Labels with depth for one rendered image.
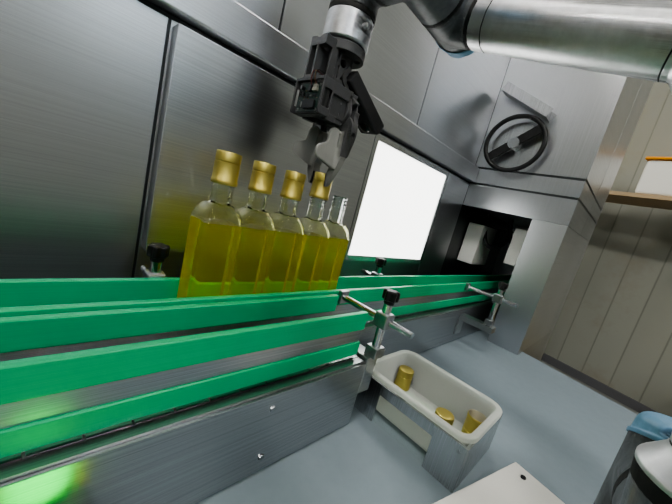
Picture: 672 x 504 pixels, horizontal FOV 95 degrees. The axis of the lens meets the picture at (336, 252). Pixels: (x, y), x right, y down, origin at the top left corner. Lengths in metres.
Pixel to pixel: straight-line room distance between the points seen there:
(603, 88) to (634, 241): 2.69
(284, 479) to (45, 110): 0.58
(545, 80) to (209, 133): 1.22
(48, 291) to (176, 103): 0.30
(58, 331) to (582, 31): 0.65
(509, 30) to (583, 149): 0.85
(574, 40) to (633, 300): 3.52
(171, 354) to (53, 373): 0.09
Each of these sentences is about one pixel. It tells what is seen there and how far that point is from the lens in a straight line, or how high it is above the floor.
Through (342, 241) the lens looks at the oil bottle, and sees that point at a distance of 0.59.
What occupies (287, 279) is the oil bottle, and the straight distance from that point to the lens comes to 0.53.
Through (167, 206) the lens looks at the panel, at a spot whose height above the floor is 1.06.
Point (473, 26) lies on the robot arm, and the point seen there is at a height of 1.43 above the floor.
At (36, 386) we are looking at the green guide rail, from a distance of 0.35.
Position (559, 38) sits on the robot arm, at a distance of 0.53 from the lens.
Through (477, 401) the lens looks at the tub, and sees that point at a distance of 0.73.
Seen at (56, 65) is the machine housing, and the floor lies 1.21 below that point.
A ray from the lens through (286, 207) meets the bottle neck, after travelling 0.51.
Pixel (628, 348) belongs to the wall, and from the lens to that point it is 3.96.
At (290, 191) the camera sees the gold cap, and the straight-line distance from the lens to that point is 0.51.
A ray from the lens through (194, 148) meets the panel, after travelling 0.57.
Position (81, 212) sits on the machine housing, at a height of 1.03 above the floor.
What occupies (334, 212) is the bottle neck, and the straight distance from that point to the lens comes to 0.59.
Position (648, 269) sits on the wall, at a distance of 3.93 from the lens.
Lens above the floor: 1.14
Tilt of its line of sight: 10 degrees down
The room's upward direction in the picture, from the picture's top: 15 degrees clockwise
